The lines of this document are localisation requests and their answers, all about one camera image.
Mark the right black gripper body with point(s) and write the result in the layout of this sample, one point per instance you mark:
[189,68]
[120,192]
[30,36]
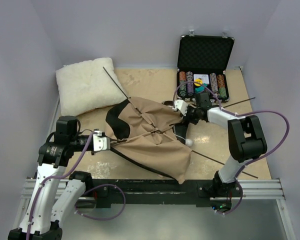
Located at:
[192,115]

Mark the tan fabric pet tent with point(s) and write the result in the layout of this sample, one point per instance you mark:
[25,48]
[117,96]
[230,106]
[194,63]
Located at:
[157,153]

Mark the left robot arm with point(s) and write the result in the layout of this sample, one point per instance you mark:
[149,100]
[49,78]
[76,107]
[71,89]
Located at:
[58,185]

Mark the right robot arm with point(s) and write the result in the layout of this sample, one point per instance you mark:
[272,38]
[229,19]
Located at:
[246,140]

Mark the white pompom toy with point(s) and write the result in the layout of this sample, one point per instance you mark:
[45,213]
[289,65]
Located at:
[188,142]

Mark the black poker chip case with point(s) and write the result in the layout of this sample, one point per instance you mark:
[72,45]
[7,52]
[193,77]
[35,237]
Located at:
[203,60]

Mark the white fluffy pillow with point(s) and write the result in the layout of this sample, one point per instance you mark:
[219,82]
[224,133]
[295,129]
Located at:
[88,85]

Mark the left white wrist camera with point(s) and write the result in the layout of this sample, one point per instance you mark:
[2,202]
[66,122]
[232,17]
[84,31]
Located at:
[100,141]

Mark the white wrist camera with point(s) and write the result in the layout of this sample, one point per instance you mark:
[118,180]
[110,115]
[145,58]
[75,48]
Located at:
[100,141]
[180,106]

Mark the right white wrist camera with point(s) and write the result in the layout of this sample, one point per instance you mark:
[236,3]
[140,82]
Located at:
[180,106]

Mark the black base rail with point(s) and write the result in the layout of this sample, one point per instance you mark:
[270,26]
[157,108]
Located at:
[157,192]

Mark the aluminium frame rail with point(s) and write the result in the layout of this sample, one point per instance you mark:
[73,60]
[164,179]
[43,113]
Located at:
[258,214]

